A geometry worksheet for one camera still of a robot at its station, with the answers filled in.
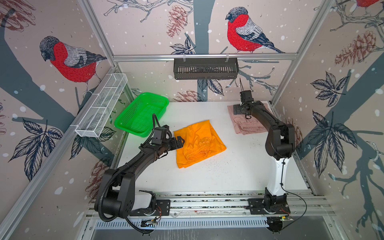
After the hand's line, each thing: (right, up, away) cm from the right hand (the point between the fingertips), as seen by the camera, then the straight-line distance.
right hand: (242, 109), depth 102 cm
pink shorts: (+3, -11, +2) cm, 12 cm away
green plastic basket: (-78, -7, +9) cm, 79 cm away
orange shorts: (-29, -21, -9) cm, 37 cm away
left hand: (-43, -20, -14) cm, 50 cm away
